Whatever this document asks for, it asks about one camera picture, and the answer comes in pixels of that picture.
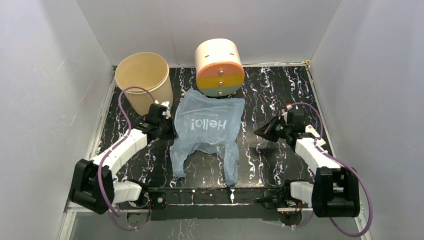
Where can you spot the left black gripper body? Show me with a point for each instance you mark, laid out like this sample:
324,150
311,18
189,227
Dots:
167,130

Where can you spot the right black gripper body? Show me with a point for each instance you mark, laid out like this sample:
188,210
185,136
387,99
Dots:
289,130

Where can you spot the light blue plastic bag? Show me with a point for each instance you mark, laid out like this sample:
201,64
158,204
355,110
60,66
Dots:
209,125

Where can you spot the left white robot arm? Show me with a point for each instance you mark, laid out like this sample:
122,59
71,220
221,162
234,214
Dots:
93,186

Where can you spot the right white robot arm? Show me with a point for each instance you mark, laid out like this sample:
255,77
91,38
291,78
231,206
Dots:
335,190

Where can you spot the beige round trash bin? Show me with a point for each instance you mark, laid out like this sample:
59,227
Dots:
146,75

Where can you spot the small cream cardboard box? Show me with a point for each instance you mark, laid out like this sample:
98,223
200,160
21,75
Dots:
312,130

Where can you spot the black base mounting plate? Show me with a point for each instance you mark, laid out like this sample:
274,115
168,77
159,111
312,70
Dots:
264,203

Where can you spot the round cream drawer cabinet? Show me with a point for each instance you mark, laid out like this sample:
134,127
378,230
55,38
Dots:
219,71

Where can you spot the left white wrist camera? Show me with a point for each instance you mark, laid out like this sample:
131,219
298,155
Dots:
166,105

